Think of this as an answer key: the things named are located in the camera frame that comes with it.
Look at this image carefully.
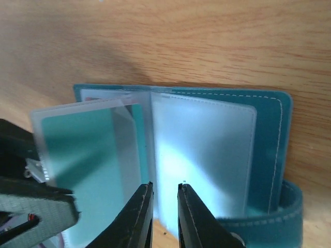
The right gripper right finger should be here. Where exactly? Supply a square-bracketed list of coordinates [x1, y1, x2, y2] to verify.
[177, 183, 244, 248]

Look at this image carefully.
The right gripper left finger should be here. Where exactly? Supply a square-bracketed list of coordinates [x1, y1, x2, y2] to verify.
[88, 182, 154, 248]

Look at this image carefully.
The blue card holder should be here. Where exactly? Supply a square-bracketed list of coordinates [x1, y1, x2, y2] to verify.
[31, 84, 303, 247]

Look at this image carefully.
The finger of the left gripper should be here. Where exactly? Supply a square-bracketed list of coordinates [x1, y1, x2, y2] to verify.
[1, 119, 39, 165]
[1, 177, 79, 247]

